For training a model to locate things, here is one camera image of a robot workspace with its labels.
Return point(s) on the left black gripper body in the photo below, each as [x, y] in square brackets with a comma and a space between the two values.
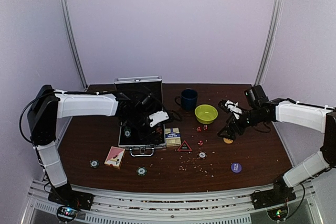
[136, 119]

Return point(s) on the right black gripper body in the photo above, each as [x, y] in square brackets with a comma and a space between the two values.
[254, 117]

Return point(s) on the silver aluminium poker case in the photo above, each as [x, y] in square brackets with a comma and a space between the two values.
[153, 84]

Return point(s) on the blue gold card deck box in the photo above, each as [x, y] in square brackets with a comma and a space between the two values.
[172, 137]

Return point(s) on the black red triangle all-in button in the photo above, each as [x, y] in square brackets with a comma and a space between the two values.
[184, 147]

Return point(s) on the red white card deck box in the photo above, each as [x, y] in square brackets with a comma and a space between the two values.
[114, 157]

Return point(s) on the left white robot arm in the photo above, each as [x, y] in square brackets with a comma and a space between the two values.
[52, 105]

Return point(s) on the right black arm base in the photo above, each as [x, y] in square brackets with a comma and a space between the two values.
[273, 197]

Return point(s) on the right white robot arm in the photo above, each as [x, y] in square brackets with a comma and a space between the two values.
[320, 119]

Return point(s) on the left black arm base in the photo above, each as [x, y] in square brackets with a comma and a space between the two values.
[65, 195]

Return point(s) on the yellow round button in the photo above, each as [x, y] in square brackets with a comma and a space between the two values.
[227, 141]

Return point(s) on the green chip stack in case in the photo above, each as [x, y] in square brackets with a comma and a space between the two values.
[127, 132]

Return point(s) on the lime green bowl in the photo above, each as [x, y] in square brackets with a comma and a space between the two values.
[206, 114]

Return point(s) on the black red poker chip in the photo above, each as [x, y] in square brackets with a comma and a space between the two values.
[201, 155]

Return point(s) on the purple round button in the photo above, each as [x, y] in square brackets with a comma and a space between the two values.
[236, 167]

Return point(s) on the dark blue mug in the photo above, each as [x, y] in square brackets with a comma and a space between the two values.
[187, 100]

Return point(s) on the green poker chip middle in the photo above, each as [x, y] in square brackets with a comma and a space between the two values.
[141, 171]

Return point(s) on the green poker chip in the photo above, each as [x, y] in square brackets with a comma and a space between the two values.
[94, 163]
[141, 171]

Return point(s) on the green poker chip left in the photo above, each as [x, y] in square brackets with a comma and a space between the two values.
[94, 163]

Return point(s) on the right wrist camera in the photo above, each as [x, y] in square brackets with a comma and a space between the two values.
[256, 96]

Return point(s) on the right aluminium frame post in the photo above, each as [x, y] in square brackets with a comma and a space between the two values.
[270, 41]

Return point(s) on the aluminium frame post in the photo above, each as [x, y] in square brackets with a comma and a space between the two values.
[72, 44]
[270, 41]

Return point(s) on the left aluminium frame post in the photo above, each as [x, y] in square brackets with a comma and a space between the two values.
[72, 44]

